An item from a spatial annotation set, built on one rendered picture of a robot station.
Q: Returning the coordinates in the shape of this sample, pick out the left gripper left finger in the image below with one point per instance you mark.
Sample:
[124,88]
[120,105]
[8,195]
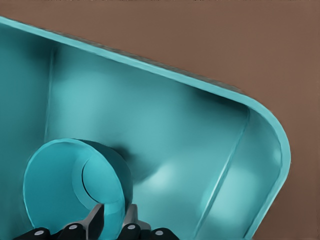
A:
[93,220]

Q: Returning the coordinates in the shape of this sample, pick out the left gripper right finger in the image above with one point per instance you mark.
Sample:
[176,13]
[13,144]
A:
[132,220]

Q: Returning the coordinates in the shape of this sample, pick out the teal cup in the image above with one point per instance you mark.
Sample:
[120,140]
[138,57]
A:
[55,185]

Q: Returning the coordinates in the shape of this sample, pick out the teal plastic box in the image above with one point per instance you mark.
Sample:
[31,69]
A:
[155,120]

